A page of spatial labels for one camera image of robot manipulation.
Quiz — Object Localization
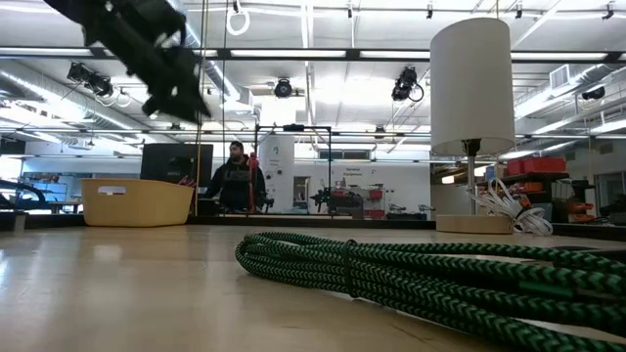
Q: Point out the red hanging item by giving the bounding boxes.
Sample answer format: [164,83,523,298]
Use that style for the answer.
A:
[246,152,260,211]

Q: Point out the shelf with red bins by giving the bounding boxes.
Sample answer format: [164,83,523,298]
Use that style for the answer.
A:
[481,155,603,226]

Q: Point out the green braided cable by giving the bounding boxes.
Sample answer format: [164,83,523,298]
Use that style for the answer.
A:
[234,231,626,352]

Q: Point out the white shade table lamp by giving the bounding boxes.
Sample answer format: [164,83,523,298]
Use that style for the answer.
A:
[428,18,516,236]

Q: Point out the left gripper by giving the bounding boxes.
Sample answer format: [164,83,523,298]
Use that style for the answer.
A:
[43,0,213,124]

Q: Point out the person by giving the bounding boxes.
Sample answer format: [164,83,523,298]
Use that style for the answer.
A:
[202,140,268,214]

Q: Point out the yellow plastic bin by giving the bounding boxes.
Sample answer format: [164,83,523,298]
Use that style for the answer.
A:
[80,178,196,229]

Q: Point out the white lamp cable bundle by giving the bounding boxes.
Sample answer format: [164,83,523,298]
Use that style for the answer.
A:
[464,176,555,239]

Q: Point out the black background rig frame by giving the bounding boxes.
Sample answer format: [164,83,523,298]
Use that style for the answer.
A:
[253,123,334,216]

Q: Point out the black aluminium table frame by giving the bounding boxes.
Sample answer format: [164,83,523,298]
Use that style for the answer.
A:
[0,46,626,242]

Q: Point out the black monitor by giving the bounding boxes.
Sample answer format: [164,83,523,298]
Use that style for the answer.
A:
[140,143,214,189]

